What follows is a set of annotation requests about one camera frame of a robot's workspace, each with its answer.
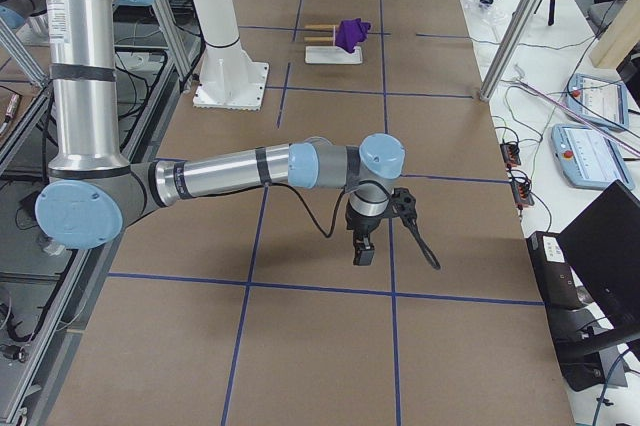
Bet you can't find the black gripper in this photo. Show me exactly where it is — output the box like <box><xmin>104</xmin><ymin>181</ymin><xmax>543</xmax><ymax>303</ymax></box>
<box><xmin>345</xmin><ymin>204</ymin><xmax>385</xmax><ymax>266</ymax></box>

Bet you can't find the purple towel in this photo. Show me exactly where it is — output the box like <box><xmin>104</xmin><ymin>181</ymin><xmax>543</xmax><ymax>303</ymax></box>
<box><xmin>334</xmin><ymin>18</ymin><xmax>371</xmax><ymax>54</ymax></box>

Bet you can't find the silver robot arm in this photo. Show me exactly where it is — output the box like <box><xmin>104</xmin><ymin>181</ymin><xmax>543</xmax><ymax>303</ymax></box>
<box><xmin>35</xmin><ymin>0</ymin><xmax>405</xmax><ymax>265</ymax></box>

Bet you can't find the clear plastic wrap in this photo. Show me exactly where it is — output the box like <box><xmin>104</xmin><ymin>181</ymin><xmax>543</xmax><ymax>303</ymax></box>
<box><xmin>461</xmin><ymin>0</ymin><xmax>511</xmax><ymax>26</ymax></box>

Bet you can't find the black usb hub near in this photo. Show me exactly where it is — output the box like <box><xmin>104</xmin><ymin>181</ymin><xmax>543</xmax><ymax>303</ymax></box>
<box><xmin>507</xmin><ymin>169</ymin><xmax>535</xmax><ymax>210</ymax></box>

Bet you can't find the black usb hub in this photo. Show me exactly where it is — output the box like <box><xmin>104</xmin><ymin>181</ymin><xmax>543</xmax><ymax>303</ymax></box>
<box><xmin>507</xmin><ymin>169</ymin><xmax>535</xmax><ymax>210</ymax></box>
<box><xmin>500</xmin><ymin>141</ymin><xmax>521</xmax><ymax>169</ymax></box>

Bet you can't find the black usb hub far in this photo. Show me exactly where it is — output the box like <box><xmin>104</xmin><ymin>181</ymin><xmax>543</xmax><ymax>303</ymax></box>
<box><xmin>500</xmin><ymin>141</ymin><xmax>521</xmax><ymax>169</ymax></box>

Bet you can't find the metal reacher grabber tool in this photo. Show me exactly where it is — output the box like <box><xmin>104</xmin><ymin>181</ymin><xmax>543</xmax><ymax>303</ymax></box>
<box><xmin>510</xmin><ymin>73</ymin><xmax>639</xmax><ymax>157</ymax></box>

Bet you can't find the black monitor on stand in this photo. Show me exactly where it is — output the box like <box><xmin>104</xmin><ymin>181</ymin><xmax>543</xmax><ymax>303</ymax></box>
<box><xmin>526</xmin><ymin>180</ymin><xmax>639</xmax><ymax>391</ymax></box>

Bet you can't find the blue teach pendant near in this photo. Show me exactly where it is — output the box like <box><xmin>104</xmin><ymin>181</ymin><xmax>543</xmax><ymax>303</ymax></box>
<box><xmin>551</xmin><ymin>124</ymin><xmax>635</xmax><ymax>190</ymax></box>

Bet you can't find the blue teach pendant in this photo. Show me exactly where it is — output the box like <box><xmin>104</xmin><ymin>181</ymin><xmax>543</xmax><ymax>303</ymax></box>
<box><xmin>566</xmin><ymin>73</ymin><xmax>629</xmax><ymax>131</ymax></box>
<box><xmin>551</xmin><ymin>124</ymin><xmax>635</xmax><ymax>190</ymax></box>

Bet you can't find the wooden board upright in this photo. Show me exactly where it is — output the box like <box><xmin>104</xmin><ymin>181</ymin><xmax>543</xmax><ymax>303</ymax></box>
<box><xmin>588</xmin><ymin>0</ymin><xmax>639</xmax><ymax>69</ymax></box>

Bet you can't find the blue teach pendant far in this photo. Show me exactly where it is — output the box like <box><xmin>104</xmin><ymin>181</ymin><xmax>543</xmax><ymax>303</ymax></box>
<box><xmin>566</xmin><ymin>73</ymin><xmax>629</xmax><ymax>131</ymax></box>

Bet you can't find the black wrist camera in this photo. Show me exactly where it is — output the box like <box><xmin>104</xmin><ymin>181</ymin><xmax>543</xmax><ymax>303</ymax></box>
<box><xmin>391</xmin><ymin>187</ymin><xmax>418</xmax><ymax>228</ymax></box>

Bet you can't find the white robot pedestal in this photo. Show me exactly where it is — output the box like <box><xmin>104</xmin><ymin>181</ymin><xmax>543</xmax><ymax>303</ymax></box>
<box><xmin>194</xmin><ymin>0</ymin><xmax>269</xmax><ymax>110</ymax></box>

